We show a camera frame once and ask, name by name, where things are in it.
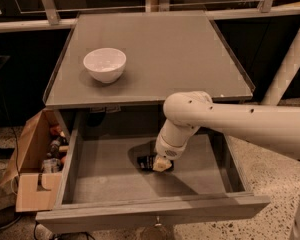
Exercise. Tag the white ceramic bowl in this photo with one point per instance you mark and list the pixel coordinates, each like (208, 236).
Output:
(105, 65)

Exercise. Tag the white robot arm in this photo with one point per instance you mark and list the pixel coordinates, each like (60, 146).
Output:
(268, 124)

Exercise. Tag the black rxbar chocolate wrapper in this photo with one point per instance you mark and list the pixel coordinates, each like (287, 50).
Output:
(146, 163)

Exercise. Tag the grey cabinet with counter top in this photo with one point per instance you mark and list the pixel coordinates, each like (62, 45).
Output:
(167, 52)

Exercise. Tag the cardboard box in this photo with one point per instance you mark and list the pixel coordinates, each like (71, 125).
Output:
(36, 191)

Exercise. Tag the open grey wooden drawer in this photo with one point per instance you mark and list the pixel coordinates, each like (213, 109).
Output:
(103, 186)

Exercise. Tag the metal railing frame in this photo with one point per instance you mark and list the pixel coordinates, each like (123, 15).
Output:
(123, 7)

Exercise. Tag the metal drawer knob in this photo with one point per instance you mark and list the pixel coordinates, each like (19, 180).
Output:
(158, 222)

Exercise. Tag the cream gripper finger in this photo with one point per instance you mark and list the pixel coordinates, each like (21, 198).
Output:
(161, 164)

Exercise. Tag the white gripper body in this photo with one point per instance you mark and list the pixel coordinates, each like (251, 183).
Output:
(166, 150)

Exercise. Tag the dark bottle in box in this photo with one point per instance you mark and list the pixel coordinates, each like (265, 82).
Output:
(55, 145)

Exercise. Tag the clear jar in box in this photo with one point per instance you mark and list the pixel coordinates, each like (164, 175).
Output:
(52, 165)

